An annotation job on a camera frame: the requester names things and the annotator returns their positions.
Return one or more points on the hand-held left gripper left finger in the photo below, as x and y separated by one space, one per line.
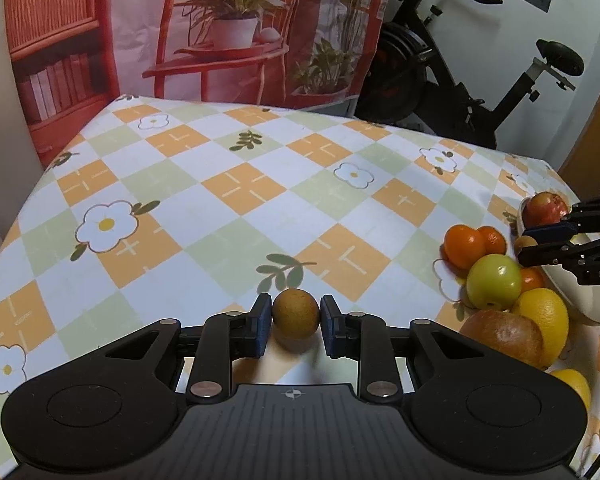
264 325

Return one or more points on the large red apple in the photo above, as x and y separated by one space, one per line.
545 208

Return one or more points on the yellow lemon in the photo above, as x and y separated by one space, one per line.
572 385

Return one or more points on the black exercise bike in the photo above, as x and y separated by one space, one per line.
400 60

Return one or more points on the beige plate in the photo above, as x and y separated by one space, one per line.
575 300

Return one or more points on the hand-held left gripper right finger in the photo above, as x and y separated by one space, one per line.
330 327

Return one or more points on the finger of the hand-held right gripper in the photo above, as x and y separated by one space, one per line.
555 231
545 255

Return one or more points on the checked flower tablecloth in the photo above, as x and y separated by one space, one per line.
230 185

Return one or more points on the large yellow orange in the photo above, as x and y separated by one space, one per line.
542 317

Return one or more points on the printed pink backdrop cloth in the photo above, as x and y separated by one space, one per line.
130 35

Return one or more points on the tangerine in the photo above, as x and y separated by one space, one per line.
495 239
464 246
532 280

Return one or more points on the green apple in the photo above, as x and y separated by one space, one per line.
494 281

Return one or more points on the red-brown apple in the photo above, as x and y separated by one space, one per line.
502 335

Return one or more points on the small brown round fruit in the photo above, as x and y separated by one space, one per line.
295 312

